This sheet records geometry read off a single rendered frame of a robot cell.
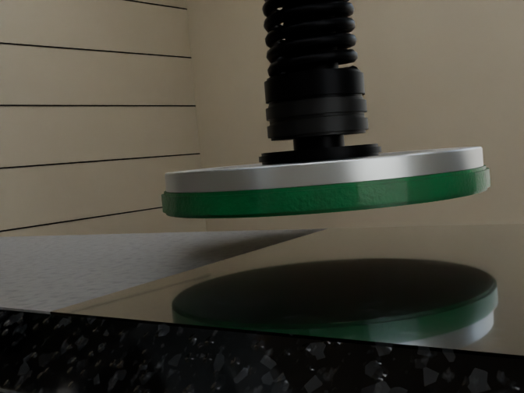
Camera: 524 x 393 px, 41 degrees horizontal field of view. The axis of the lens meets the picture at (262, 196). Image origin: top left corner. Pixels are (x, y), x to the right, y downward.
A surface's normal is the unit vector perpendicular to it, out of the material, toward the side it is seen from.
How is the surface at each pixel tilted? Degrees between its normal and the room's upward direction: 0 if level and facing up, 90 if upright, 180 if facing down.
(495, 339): 0
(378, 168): 90
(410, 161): 90
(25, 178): 90
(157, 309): 0
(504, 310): 0
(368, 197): 90
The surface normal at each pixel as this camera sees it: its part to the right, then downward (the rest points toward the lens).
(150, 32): 0.77, -0.03
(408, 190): 0.32, 0.03
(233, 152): -0.63, 0.10
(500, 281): -0.08, -0.99
